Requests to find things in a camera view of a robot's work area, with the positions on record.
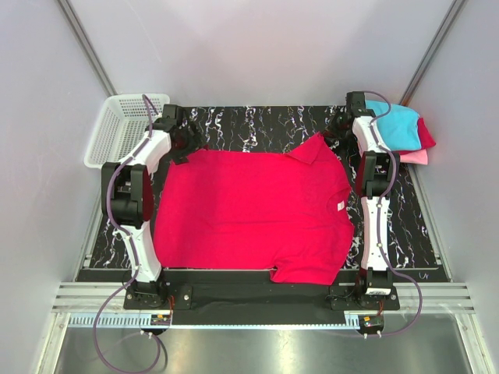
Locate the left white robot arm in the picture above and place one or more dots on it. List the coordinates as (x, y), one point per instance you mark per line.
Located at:
(127, 197)

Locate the corner aluminium post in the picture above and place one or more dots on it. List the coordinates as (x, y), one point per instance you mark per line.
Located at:
(83, 40)
(450, 18)

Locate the white plastic basket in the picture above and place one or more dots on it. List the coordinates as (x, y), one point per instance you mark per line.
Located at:
(121, 125)

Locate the aluminium front rail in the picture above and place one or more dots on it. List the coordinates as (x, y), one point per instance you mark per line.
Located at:
(93, 304)

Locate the crimson t shirt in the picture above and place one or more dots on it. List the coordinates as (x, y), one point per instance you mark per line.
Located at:
(416, 136)
(281, 212)

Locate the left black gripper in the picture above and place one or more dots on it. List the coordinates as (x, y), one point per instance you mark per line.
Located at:
(196, 142)

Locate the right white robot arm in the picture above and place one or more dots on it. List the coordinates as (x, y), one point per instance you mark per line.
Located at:
(375, 178)

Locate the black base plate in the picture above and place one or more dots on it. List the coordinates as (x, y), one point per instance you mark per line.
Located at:
(188, 289)

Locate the folded cyan t shirt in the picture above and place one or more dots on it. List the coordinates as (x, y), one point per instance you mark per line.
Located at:
(390, 125)

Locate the folded pink t shirt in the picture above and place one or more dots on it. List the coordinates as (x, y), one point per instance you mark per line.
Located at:
(415, 157)

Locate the left corner aluminium post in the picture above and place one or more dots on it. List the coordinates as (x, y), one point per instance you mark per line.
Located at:
(83, 40)

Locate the folded crimson t shirt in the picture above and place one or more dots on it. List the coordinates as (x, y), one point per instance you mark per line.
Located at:
(416, 136)

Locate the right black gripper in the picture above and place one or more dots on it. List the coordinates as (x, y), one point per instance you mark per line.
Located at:
(332, 133)

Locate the right corner aluminium post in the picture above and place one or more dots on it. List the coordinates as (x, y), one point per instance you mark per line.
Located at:
(450, 18)

